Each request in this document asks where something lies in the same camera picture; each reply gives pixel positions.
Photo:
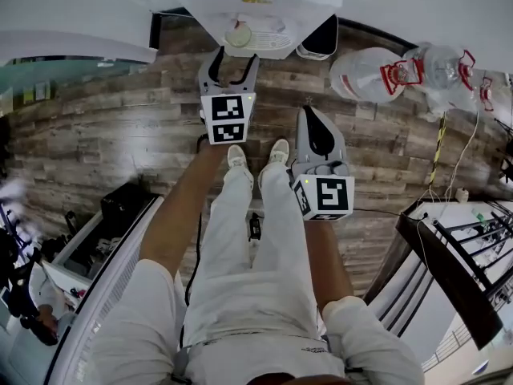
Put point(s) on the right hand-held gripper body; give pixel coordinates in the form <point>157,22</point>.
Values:
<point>330,195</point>

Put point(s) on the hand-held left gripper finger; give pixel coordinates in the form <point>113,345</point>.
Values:
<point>209,72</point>
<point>249,78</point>

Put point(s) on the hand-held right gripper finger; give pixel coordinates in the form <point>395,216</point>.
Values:
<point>332,143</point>
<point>306,143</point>

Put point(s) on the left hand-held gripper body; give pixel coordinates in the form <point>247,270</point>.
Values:
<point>226,110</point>

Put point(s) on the green textured glass cup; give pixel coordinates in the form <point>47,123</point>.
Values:
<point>239,35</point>

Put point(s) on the person's right forearm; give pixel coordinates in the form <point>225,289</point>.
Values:
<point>332,263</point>

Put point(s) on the person's left forearm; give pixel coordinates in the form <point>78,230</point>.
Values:
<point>176,207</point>

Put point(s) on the clear water jug left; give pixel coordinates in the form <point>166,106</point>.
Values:
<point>360,74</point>

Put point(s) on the clear water jug right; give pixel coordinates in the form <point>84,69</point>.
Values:
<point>441,66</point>

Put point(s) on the person's white right shoe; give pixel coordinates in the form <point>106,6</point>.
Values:
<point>278,152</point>

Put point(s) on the person's white shoe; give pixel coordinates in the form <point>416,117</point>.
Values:
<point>237,156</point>
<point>278,152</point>

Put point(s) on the person's white left shoe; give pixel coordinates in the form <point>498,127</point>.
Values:
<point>237,156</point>

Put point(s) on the black waste bin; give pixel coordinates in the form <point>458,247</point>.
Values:
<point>320,38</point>

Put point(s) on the black power adapter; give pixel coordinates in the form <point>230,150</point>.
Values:
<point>254,227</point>

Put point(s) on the person's white trousers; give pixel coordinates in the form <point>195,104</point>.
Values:
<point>248,295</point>

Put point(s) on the dark metal rack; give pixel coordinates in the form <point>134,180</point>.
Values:
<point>441,263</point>

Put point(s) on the white power plug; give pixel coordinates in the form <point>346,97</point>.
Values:
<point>463,195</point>

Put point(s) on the black box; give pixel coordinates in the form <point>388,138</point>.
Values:
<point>124,207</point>

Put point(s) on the black metal rack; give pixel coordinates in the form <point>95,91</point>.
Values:
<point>465,255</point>

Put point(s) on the frosted glass partition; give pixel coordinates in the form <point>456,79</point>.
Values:
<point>60,82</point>

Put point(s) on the white cabinet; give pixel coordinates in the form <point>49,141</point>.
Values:
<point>104,287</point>

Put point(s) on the person's white shirt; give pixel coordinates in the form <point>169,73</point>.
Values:
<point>132,315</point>

